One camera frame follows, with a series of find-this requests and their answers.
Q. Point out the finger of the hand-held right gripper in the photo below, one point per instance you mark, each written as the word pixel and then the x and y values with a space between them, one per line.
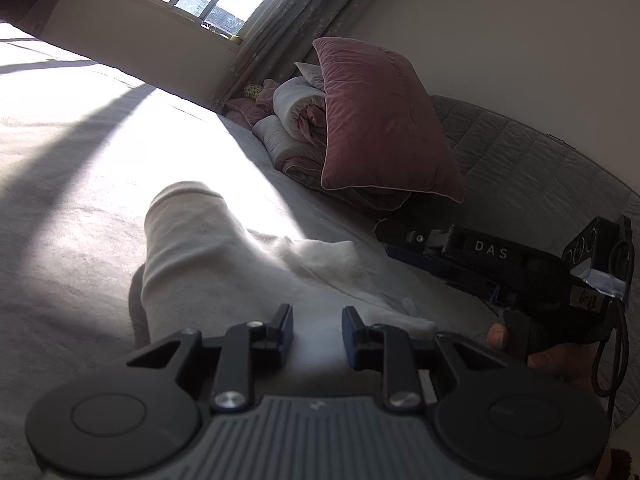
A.
pixel 400 237
pixel 450 272

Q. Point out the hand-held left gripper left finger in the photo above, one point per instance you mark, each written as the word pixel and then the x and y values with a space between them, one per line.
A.
pixel 282 329

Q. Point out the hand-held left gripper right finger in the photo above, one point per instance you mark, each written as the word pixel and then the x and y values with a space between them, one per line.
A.
pixel 352 334

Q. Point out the white shirt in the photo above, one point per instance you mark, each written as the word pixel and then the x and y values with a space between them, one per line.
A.
pixel 200 260

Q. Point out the person's right hand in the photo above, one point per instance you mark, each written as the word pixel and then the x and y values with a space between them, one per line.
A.
pixel 550 360

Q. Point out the large pink pillow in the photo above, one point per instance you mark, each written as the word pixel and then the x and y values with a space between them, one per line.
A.
pixel 380 120

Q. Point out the grey quilted headboard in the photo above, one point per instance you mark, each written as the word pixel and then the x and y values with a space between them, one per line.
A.
pixel 525 160

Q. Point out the folded white pink quilt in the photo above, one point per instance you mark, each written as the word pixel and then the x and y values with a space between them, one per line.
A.
pixel 295 130

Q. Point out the white pillow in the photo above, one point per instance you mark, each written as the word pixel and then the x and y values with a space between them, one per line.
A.
pixel 310 74

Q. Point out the small pink cushion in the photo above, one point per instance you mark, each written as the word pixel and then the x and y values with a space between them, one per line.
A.
pixel 247 110

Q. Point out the small leopard print cloth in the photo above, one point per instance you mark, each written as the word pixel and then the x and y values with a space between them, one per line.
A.
pixel 253 91

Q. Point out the grey patterned curtain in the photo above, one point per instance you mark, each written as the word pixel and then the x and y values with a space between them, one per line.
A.
pixel 300 20

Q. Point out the grey bed blanket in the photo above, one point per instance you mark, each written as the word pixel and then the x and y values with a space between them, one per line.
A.
pixel 75 185

